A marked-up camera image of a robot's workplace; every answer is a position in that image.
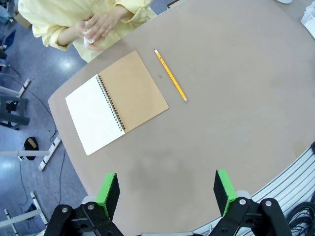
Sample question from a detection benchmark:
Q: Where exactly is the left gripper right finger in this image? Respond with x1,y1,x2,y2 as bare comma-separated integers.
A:
209,169,292,236

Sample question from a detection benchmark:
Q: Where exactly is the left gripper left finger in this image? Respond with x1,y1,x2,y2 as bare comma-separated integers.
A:
44,173,124,236

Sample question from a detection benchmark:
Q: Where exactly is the yellow pencil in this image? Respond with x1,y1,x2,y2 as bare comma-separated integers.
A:
154,48,188,103

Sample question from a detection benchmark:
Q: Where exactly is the white paper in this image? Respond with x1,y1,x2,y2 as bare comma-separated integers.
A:
82,21,96,49

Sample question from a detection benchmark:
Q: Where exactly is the person's right forearm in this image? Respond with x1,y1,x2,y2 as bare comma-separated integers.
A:
57,23,79,47

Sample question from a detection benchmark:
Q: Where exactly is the person's right hand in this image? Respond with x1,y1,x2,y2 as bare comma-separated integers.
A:
73,21,104,52

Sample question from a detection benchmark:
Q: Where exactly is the person's left hand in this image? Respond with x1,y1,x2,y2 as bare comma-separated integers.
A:
86,6,125,40

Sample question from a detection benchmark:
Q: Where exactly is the white table with striped feet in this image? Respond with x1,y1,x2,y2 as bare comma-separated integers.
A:
0,78,62,172

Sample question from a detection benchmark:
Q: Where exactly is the black bag with tan patch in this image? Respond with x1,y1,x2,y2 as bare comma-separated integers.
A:
24,137,39,161

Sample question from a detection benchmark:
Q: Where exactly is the spiral notebook with brown cover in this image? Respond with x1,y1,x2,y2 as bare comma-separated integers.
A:
65,51,169,156

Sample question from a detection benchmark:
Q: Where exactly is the dark grey stool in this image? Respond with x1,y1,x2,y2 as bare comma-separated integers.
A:
0,95,30,130

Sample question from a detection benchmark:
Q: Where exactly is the person's yellow shirt torso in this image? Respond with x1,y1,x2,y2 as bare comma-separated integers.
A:
18,0,158,63

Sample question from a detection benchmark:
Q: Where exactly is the white perforated plastic basket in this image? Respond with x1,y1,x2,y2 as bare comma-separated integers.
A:
300,3,315,39

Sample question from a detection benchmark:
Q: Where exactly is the brown cardboard box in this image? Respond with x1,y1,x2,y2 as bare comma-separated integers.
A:
13,13,32,30

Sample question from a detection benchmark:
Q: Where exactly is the white stand frame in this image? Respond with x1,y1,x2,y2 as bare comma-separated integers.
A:
4,191,49,236

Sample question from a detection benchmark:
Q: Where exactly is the black cable coil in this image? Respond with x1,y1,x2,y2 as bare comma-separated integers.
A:
286,201,315,236

